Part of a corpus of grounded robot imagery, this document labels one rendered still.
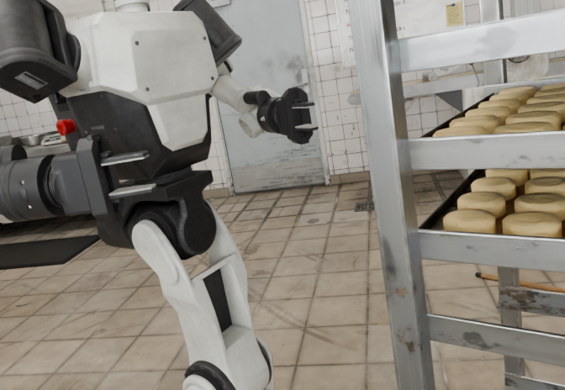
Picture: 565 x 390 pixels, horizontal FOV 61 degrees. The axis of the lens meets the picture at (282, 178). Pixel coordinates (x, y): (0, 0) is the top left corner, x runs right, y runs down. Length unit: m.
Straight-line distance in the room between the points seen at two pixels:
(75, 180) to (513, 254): 0.54
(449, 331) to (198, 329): 0.63
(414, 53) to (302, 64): 4.41
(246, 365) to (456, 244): 0.69
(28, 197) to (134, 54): 0.30
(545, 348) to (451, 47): 0.28
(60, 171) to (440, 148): 0.49
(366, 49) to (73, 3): 5.33
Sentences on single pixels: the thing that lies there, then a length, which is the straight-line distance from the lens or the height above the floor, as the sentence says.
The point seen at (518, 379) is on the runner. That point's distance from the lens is 1.06.
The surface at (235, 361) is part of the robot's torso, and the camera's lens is 1.06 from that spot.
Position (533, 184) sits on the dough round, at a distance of 0.62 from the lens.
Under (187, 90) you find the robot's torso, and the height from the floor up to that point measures 1.23.
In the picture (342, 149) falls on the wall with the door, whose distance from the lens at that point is 4.86.
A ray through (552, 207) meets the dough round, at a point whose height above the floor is 1.06.
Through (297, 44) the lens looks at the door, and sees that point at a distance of 4.85.
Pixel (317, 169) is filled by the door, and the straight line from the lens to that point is 4.96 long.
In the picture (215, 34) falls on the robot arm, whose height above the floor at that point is 1.33.
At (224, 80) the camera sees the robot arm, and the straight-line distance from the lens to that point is 1.36.
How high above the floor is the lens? 1.24
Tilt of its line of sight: 13 degrees down
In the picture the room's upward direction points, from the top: 10 degrees counter-clockwise
